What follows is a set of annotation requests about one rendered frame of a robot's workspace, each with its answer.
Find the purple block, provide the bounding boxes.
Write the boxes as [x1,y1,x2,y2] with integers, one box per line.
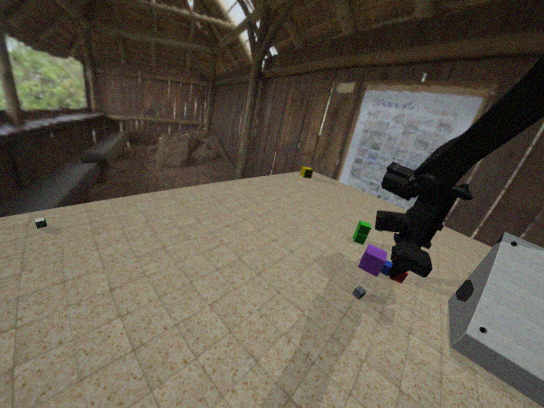
[358,243,388,277]

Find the small blue block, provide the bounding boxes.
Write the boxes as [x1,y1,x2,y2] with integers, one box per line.
[380,260,393,276]

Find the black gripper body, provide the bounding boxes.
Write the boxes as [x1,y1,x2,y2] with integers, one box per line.
[391,205,445,277]

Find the yellow block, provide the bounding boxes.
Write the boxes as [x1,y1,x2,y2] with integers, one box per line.
[300,166,314,178]

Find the green block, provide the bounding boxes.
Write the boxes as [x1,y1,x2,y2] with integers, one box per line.
[356,220,371,237]
[352,230,367,244]

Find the red block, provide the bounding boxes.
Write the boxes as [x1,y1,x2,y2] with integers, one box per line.
[389,272,408,283]

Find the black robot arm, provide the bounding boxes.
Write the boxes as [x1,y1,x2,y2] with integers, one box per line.
[375,54,544,239]

